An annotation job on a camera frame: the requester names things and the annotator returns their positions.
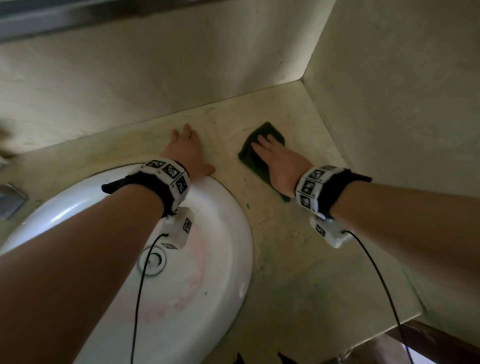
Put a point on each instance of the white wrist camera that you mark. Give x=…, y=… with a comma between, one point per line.
x=180, y=228
x=330, y=234

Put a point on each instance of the person's right hand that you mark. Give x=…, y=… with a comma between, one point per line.
x=287, y=168

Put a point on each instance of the chrome faucet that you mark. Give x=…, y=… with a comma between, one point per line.
x=11, y=200

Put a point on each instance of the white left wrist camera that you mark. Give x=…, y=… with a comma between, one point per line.
x=180, y=228

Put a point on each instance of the black wristband with markers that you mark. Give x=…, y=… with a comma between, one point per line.
x=157, y=180
x=337, y=187

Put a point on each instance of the black left wristband with markers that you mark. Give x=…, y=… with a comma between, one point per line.
x=157, y=180

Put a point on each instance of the person's left hand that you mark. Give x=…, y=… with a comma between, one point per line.
x=189, y=153

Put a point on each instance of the white round sink basin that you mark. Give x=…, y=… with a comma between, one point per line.
x=210, y=243

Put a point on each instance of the metal framed wall mirror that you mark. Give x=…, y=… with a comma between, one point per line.
x=56, y=20

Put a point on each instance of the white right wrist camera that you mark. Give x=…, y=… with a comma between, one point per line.
x=330, y=234

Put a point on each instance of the person's right forearm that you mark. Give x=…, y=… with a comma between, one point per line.
x=412, y=232

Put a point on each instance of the green scouring pad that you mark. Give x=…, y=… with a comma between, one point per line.
x=249, y=153

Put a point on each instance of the person's left forearm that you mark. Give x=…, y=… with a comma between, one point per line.
x=67, y=270

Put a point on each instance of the black right wristband with markers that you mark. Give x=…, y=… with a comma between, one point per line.
x=337, y=187

